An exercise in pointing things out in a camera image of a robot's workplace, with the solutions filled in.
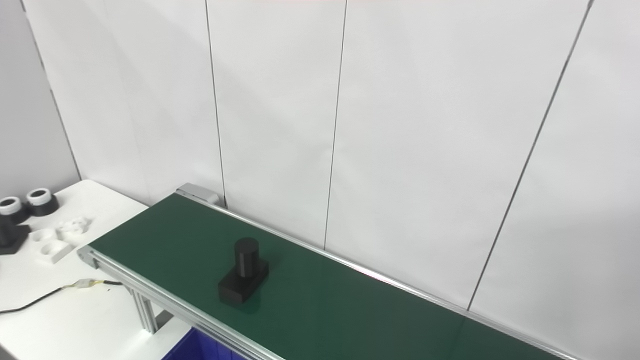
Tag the blue plastic bin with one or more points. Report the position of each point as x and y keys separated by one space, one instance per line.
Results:
x=200 y=347

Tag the white square part round hole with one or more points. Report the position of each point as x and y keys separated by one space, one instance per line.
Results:
x=40 y=235
x=56 y=252

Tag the black cylinder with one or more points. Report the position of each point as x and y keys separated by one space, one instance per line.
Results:
x=242 y=282

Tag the green conveyor belt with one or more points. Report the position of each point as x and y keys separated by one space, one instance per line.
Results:
x=325 y=305

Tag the black hexagonal base part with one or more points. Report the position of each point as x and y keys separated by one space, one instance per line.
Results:
x=10 y=240

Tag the white part with several holes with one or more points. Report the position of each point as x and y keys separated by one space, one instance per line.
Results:
x=75 y=227

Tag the aluminium conveyor leg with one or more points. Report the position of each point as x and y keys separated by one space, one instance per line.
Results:
x=146 y=310

